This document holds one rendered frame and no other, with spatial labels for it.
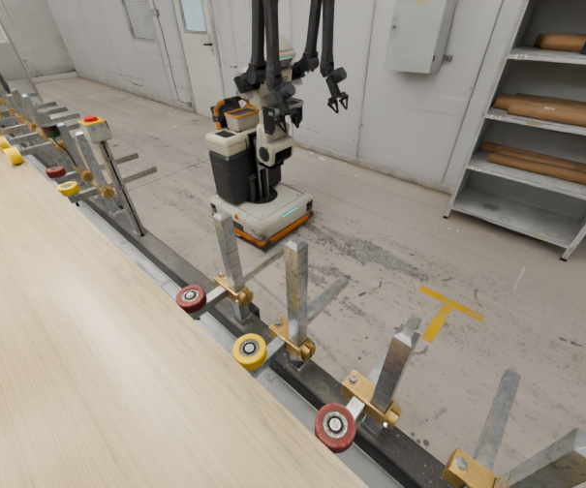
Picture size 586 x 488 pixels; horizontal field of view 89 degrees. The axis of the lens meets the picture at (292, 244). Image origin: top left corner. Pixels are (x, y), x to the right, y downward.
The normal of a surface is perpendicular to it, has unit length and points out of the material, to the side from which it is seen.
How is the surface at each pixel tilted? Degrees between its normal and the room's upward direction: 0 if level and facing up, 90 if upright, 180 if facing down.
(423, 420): 0
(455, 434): 0
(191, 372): 0
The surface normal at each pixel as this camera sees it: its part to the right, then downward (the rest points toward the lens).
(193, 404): -0.02, -0.77
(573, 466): -0.67, 0.48
